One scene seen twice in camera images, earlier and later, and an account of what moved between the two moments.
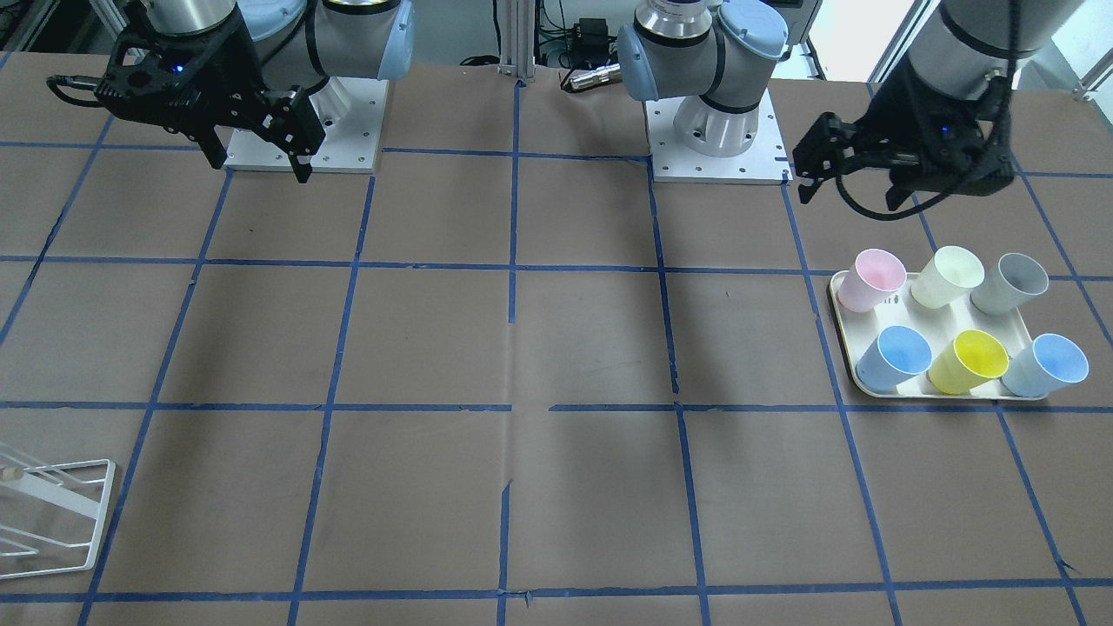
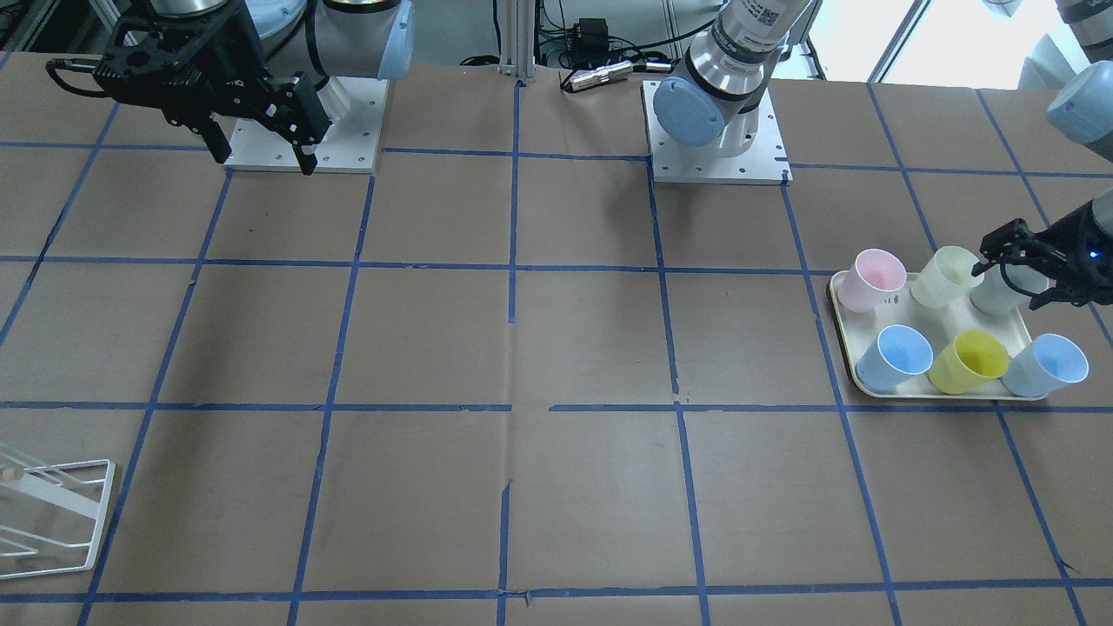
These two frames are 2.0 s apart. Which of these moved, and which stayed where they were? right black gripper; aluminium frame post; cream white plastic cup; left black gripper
Moved: left black gripper
Stayed: aluminium frame post; right black gripper; cream white plastic cup
